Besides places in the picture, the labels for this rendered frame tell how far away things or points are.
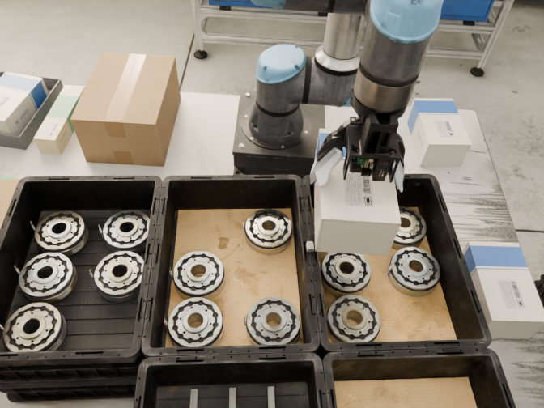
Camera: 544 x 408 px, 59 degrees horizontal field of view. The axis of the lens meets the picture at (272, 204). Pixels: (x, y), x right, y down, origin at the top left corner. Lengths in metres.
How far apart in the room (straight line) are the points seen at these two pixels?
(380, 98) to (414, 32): 0.09
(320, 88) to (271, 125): 0.17
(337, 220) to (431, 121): 0.81
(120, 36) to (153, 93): 1.91
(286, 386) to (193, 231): 0.39
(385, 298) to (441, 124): 0.64
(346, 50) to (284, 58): 0.15
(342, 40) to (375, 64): 0.54
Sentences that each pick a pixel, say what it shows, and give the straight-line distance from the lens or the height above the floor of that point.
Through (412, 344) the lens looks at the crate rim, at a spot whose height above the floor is 0.93.
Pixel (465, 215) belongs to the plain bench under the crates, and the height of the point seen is 0.70.
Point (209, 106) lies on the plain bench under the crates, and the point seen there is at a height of 0.70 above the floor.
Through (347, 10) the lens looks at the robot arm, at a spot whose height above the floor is 1.38.
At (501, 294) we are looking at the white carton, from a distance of 1.17.
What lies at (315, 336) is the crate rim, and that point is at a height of 0.93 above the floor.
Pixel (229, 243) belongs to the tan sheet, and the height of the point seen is 0.83.
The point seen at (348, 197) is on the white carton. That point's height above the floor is 1.13.
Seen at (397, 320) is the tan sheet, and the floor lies 0.83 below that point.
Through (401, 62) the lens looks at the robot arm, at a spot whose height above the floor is 1.38.
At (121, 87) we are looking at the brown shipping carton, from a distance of 1.42.
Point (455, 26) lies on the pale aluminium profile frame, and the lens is 2.98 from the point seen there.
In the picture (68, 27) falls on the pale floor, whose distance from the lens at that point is 3.45.
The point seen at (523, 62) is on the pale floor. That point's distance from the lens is 3.46.
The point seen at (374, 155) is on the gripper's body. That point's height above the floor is 1.25.
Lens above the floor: 1.71
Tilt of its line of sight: 51 degrees down
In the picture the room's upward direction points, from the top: 4 degrees clockwise
